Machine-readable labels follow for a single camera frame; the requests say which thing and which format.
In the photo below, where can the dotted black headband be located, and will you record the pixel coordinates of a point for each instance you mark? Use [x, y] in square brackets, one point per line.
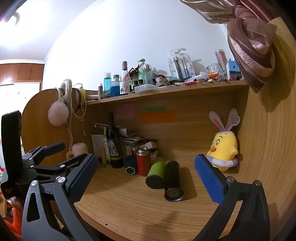
[77, 97]

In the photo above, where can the orange cloth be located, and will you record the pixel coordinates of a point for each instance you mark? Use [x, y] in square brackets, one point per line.
[15, 217]

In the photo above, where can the yellow chick plush toy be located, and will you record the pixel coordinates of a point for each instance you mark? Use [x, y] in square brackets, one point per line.
[223, 148]

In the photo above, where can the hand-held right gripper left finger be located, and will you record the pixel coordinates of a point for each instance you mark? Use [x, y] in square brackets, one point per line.
[83, 177]

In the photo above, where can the wooden wall cabinet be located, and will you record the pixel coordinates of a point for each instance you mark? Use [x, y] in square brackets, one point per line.
[23, 71]

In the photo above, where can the white fluffy earmuffs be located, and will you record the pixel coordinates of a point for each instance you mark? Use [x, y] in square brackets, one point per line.
[57, 113]

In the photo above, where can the pale bottle silver cap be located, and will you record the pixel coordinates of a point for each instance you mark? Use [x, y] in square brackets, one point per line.
[147, 76]

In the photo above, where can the clear bottle pink label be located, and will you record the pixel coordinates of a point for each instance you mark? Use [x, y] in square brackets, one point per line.
[124, 81]

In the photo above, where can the green sticky note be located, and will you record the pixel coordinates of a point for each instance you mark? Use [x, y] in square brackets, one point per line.
[153, 109]

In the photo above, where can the white tube orange cap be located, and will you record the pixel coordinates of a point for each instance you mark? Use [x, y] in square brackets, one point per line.
[203, 75]

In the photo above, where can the red thermos cup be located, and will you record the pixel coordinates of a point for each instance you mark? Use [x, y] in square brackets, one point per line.
[143, 163]

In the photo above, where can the stack of books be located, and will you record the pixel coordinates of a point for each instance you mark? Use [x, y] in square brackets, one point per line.
[131, 141]

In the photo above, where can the small cardboard box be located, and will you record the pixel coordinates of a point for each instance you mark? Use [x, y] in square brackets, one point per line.
[151, 144]

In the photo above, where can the tied pink curtain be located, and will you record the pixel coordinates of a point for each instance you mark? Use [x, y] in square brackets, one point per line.
[249, 46]

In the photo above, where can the small brown bottle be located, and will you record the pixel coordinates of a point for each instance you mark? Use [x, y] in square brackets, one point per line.
[100, 91]

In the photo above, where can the white paper calendar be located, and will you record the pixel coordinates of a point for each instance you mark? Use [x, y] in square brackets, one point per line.
[98, 143]

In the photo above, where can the yellow tube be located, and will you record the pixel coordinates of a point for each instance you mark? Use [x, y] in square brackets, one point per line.
[103, 154]

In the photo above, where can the dark green cup hexagon mark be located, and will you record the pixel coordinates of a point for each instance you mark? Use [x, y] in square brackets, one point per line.
[130, 162]

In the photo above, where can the green thermos cup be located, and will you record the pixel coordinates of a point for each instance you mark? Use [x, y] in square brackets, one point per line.
[156, 170]

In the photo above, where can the green pump bottle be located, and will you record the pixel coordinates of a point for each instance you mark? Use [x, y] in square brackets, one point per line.
[141, 74]

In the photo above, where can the clear pencil tube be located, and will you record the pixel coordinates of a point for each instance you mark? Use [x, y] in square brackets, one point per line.
[220, 59]

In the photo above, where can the toothbrush pack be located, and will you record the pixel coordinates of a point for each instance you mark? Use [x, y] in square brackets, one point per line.
[186, 66]
[174, 66]

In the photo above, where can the blue liquid bottle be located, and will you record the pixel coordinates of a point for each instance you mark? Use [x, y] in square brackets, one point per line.
[107, 84]

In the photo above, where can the orange sticky note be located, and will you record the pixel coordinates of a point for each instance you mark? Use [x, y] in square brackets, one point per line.
[157, 117]

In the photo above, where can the small bowl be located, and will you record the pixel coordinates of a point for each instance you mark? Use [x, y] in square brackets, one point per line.
[154, 157]

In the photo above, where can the pink mug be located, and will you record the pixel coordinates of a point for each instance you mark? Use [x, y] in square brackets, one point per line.
[78, 149]

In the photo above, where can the blue patterned bottle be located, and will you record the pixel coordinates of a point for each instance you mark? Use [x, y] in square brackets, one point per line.
[115, 89]

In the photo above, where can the white dish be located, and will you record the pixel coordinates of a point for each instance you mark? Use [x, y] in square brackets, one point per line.
[92, 97]

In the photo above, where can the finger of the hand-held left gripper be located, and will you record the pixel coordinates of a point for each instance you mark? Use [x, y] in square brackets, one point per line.
[55, 148]
[49, 171]

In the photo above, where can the dark wine bottle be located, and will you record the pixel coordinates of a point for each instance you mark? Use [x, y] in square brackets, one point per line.
[114, 143]

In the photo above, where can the blue pencil sharpener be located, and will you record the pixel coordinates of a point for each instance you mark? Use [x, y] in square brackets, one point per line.
[233, 69]

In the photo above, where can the glass jar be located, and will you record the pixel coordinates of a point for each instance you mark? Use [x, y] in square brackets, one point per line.
[214, 70]

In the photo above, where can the wooden desk with shelf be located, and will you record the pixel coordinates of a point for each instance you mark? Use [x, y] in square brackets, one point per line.
[138, 208]

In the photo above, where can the clear plastic box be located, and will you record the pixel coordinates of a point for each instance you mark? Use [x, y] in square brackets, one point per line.
[145, 88]

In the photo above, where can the black thermos cup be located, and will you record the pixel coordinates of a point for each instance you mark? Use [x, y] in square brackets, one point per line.
[172, 178]

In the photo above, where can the pink sticky note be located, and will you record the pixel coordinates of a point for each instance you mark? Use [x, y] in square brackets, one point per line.
[125, 111]

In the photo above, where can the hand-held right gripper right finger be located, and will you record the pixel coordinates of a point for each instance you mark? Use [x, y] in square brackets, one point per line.
[209, 179]

